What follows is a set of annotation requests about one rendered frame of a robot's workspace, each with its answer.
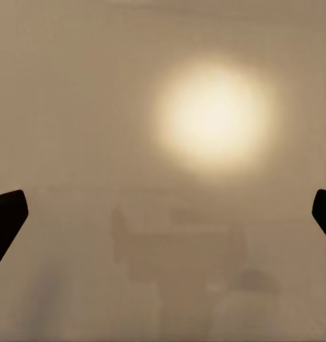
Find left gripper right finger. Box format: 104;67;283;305
312;189;326;233

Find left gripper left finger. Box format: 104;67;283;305
0;190;29;262

